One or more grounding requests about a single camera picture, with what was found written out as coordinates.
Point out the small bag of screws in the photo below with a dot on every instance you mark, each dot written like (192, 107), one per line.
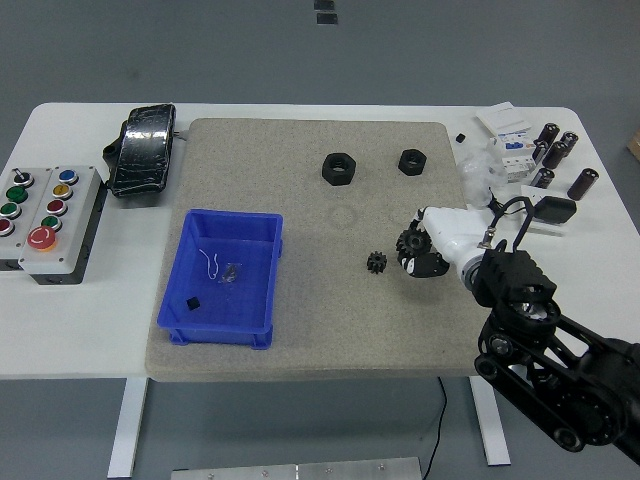
(231, 273)

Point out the small black hex nut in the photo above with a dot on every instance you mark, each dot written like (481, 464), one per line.
(413, 161)

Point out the white circuit breaker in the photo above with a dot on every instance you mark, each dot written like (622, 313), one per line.
(511, 157)

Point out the small black gear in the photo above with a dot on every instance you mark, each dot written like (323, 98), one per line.
(375, 262)

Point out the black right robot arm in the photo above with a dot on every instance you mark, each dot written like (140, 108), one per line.
(530, 325)

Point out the white plate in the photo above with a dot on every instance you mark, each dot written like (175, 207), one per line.
(547, 227)

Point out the grey emergency-stop button box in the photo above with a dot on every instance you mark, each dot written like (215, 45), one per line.
(60, 210)

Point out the dark brown capacitor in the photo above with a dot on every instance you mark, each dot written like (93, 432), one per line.
(569, 140)
(548, 134)
(582, 183)
(555, 155)
(540, 151)
(544, 178)

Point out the black power adapter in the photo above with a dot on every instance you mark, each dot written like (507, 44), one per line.
(555, 210)

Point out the blue plastic bin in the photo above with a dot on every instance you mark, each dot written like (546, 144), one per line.
(225, 300)

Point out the brown cardboard box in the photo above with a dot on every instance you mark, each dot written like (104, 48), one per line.
(634, 142)

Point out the large black hex nut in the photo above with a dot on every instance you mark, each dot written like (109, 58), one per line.
(339, 169)

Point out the clear plastic bag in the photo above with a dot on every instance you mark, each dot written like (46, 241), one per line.
(475, 175)

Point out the black floor plate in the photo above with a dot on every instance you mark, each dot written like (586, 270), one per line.
(327, 18)
(325, 4)

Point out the silver metal plate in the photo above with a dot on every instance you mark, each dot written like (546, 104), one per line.
(297, 470)

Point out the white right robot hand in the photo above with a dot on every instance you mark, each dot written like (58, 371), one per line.
(457, 230)

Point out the white table leg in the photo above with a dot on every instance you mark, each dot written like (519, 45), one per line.
(127, 425)
(494, 435)

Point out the grey-brown mat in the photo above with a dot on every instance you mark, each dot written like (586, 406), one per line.
(300, 240)

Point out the large black gear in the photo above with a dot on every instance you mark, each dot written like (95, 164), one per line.
(412, 242)

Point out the grey selector-switch button box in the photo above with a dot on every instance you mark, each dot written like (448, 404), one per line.
(15, 200)

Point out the white flat box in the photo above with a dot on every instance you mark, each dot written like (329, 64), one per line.
(502, 119)

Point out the black foil-wrapped device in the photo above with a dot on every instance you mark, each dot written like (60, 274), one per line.
(142, 150)

